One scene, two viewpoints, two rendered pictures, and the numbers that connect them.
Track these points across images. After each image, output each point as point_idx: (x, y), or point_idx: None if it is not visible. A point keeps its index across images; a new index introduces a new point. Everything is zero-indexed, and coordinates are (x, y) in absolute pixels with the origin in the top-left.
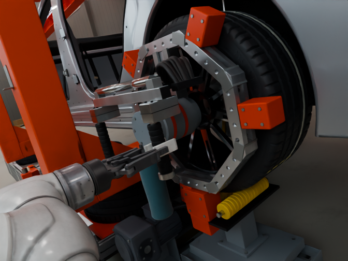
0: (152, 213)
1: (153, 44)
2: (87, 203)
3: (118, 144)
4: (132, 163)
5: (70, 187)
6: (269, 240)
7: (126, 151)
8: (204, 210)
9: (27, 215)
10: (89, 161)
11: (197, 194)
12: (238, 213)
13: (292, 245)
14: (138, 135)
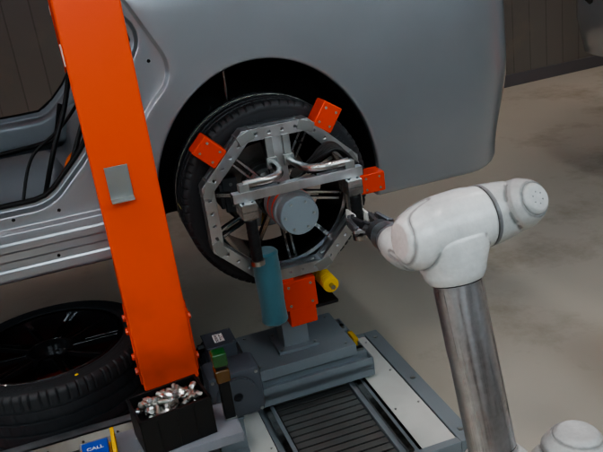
0: (277, 318)
1: (266, 128)
2: None
3: None
4: (388, 217)
5: None
6: (311, 327)
7: (349, 221)
8: (313, 293)
9: None
10: (379, 221)
11: (306, 279)
12: (323, 290)
13: (331, 319)
14: (291, 222)
